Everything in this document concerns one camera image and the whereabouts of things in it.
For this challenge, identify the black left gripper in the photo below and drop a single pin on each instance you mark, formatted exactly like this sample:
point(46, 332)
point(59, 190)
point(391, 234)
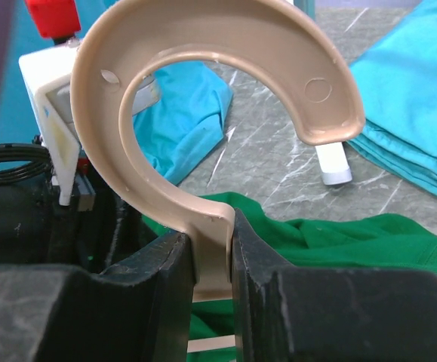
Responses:
point(95, 230)

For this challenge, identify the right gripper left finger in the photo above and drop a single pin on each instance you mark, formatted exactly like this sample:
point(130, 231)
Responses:
point(152, 300)

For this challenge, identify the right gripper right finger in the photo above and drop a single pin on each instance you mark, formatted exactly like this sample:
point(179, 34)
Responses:
point(264, 309)

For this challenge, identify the green t shirt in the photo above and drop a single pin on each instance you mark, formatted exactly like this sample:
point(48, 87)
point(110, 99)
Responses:
point(388, 240)

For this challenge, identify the white metal clothes rack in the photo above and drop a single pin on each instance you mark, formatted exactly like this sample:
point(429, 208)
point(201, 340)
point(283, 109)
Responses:
point(334, 167)

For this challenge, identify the beige hanger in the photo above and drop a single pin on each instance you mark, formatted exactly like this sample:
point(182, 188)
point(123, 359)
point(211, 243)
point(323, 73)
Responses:
point(270, 40)

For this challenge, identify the light blue t shirt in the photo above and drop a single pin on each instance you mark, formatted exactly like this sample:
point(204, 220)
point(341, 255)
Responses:
point(175, 134)

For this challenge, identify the folded teal shirt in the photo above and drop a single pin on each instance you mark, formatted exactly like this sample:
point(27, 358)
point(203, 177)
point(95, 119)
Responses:
point(397, 79)

